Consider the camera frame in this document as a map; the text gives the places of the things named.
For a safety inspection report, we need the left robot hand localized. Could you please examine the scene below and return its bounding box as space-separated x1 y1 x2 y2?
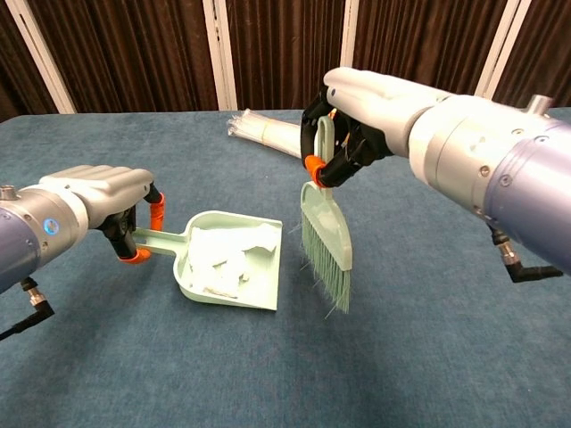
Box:
38 164 166 265

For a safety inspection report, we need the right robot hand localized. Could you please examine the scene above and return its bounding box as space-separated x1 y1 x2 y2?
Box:
299 66 451 189

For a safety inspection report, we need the mint green hand brush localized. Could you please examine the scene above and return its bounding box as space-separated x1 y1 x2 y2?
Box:
299 114 353 316

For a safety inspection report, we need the white paper tissue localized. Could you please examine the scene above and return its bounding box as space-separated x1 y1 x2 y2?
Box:
186 224 281 299

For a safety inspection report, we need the mint green plastic dustpan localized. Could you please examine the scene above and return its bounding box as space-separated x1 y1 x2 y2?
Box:
132 210 284 313

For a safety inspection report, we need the bundle of wrapped straws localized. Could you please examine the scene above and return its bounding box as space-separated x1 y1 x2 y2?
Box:
226 108 304 160

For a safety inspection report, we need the dark brown curtain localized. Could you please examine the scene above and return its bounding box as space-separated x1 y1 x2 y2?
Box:
0 0 571 124

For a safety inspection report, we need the white frame pole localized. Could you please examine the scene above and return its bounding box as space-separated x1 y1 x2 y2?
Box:
203 0 238 111
473 0 521 102
337 0 360 72
4 0 77 115

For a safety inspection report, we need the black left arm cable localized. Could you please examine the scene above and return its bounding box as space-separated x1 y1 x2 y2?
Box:
0 276 55 342

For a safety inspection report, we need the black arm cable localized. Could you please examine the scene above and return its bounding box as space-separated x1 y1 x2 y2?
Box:
0 276 55 342
488 222 566 284

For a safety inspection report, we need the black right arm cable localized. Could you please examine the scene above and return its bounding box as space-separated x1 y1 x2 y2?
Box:
488 222 566 284

